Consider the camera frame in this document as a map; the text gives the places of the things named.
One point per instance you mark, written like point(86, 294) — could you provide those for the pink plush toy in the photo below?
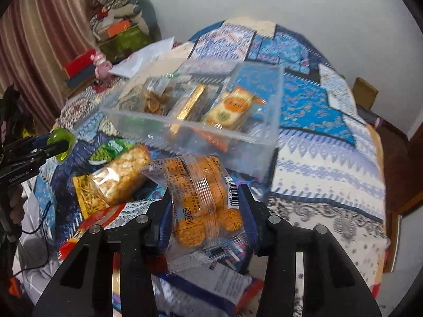
point(100, 66)

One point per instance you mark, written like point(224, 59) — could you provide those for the green snack packet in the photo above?
point(109, 152)

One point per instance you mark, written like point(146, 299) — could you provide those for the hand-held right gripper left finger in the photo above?
point(164, 224)

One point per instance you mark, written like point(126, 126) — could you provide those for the white plastic bag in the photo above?
point(142, 61)

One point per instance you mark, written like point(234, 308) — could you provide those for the orange and green biscuit packet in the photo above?
point(231, 110)

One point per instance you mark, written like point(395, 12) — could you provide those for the striped brown curtain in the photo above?
point(43, 39)

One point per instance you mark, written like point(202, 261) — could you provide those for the clear bag of brown crisps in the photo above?
point(157, 97)

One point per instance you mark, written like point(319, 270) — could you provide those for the pile of clothes and boxes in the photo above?
point(124, 26)

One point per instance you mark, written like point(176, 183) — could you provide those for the person's left hand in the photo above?
point(16, 201)

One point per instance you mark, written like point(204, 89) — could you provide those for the gold wrapped snack bar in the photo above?
point(190, 104)

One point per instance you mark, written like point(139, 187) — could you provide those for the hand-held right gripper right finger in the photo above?
point(248, 211)

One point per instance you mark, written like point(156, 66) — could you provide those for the clear packet of orange crackers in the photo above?
point(202, 204)

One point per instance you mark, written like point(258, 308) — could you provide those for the red and white snack packet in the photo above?
point(109, 221)

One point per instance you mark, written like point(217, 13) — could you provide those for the clear bag of round crackers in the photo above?
point(115, 175)

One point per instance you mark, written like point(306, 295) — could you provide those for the patchwork printed blanket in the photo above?
point(297, 132)

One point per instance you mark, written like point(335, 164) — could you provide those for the blue and white snack packet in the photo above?
point(205, 287)

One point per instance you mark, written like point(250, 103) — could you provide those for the green jelly cup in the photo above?
point(62, 143)

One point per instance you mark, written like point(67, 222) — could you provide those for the clear plastic storage box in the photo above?
point(211, 119)

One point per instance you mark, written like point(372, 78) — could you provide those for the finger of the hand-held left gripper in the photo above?
point(49, 148)

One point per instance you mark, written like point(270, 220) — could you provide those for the red box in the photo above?
point(79, 62)

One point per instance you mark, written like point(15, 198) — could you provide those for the cardboard box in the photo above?
point(364, 93)

